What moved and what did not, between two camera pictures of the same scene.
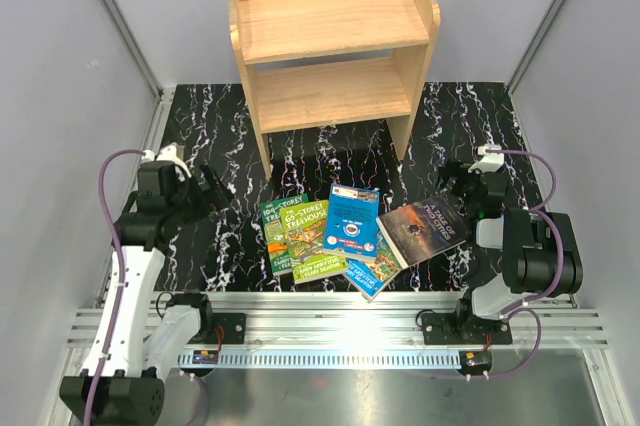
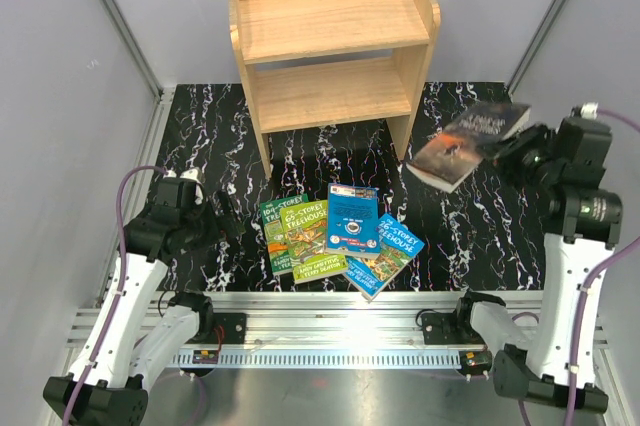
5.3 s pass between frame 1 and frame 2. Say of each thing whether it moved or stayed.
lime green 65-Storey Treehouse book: stayed
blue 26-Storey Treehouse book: stayed
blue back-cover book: stayed
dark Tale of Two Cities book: moved
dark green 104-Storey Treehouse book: stayed
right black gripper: moved
